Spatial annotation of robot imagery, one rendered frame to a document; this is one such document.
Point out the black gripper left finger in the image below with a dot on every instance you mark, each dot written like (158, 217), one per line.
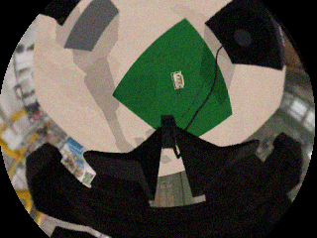
(141, 165)

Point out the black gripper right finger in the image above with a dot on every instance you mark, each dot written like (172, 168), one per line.
(204, 162)

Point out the green circuit board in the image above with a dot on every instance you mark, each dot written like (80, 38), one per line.
(173, 77)

